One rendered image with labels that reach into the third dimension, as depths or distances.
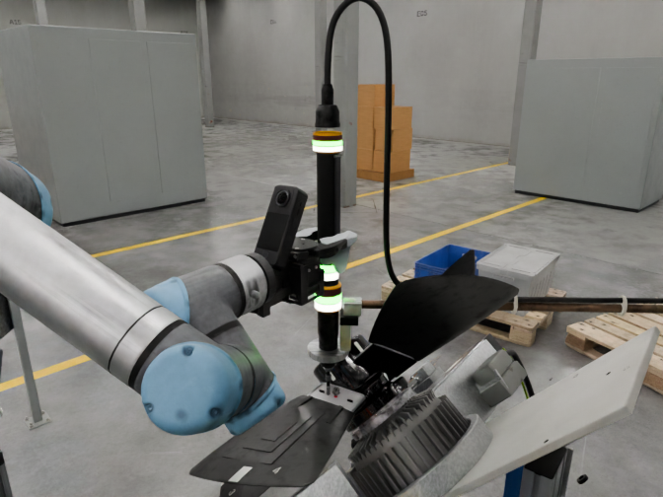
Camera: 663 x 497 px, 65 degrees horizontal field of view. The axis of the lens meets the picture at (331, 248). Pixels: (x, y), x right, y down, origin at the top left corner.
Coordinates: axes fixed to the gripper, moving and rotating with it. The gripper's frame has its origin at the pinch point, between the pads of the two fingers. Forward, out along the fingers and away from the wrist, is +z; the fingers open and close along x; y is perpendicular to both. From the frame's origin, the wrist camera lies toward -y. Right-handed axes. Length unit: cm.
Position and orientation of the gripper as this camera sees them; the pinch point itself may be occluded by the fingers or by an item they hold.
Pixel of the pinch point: (339, 230)
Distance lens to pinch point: 83.5
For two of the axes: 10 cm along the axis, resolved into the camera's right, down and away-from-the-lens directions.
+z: 6.1, -2.6, 7.5
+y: 0.1, 9.5, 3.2
